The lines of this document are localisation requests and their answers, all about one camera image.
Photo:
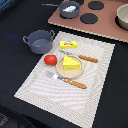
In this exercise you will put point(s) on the wooden handled knife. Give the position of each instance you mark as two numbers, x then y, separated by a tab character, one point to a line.
80	56

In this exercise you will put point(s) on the grey pot with handle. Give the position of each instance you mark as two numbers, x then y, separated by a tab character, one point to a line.
40	41

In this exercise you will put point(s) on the round wooden plate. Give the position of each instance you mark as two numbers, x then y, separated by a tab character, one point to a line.
69	73

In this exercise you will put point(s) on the yellow cheese wedge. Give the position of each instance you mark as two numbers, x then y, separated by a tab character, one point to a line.
69	63

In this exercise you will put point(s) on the beige bowl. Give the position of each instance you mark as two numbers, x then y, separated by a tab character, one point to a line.
122	14

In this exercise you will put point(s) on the wooden handled fork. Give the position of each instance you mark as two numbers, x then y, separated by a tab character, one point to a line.
69	81

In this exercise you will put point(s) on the red toy tomato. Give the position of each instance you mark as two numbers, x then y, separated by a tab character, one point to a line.
50	60

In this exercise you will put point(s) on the yellow butter box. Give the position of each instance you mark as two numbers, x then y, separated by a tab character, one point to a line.
68	44

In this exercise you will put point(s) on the small grey pot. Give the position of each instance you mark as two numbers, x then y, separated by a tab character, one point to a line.
73	14

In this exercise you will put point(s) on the beige woven placemat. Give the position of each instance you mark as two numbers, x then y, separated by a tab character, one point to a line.
71	103

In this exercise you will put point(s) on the black stove burner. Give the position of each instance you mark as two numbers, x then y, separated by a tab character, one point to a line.
96	5
89	18

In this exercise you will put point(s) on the pink toy stove board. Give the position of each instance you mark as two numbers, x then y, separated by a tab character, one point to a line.
105	26

